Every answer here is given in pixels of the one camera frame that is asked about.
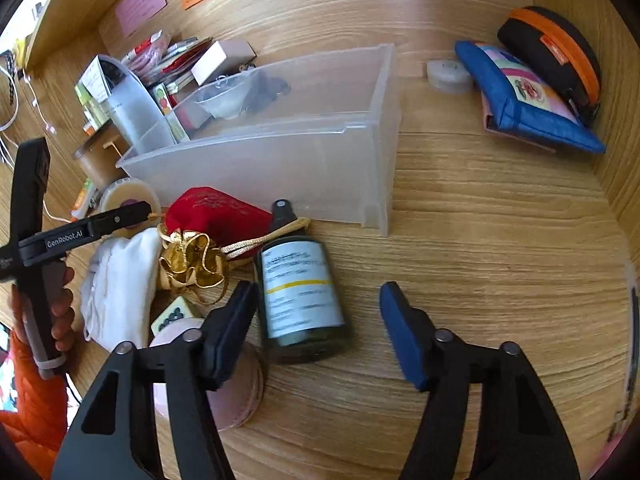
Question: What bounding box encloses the white cloth drawstring bag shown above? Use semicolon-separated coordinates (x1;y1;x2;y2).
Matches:
80;228;162;352

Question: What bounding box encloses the pink round ceramic box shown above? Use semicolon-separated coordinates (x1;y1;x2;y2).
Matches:
151;318;265;432

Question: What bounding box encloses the mahjong tile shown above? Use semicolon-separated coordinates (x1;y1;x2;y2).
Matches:
151;296;201;336

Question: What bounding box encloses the dark green spray bottle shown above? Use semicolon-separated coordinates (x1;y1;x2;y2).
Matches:
254;198;350;364

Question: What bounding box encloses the clear plastic storage bin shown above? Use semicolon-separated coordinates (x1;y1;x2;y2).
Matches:
117;44;401;234

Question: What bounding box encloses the orange jacket left forearm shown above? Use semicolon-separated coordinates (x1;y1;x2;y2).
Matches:
1;333;67;479

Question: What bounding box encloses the left hand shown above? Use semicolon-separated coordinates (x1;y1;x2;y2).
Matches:
8;266;76;354

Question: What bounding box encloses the brown mug with lid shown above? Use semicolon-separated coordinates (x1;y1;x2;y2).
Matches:
73;119;129;191

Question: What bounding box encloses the white folded paper stand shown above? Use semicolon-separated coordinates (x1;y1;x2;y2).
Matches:
80;54;176;154

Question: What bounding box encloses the fruit pattern box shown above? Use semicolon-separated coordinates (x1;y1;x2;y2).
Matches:
151;84;190;143

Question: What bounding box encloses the pink snack packet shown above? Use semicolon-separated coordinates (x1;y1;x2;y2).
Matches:
120;30;171;77

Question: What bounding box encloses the stack of books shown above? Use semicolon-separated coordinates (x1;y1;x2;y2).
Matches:
139;38;213;89

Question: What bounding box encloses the pink sticky note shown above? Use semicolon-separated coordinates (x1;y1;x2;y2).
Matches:
115;0;167;37

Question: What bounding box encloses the small clear glass bowl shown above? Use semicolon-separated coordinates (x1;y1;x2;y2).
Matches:
195;75;253;119

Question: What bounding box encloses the white pink cardboard box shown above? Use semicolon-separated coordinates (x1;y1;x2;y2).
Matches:
191;40;256;86

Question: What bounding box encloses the pink notebook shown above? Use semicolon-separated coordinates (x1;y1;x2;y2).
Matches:
480;93;556;153

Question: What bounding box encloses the blue patchwork zip pouch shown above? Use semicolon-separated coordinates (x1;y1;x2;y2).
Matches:
454;40;605;154

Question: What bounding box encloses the small white round case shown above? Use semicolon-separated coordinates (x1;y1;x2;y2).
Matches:
426;60;474;94

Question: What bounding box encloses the black orange round case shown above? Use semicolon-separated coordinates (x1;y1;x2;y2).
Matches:
497;6;602;127

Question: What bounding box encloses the white charging cable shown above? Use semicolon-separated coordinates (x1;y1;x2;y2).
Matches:
0;49;72;226

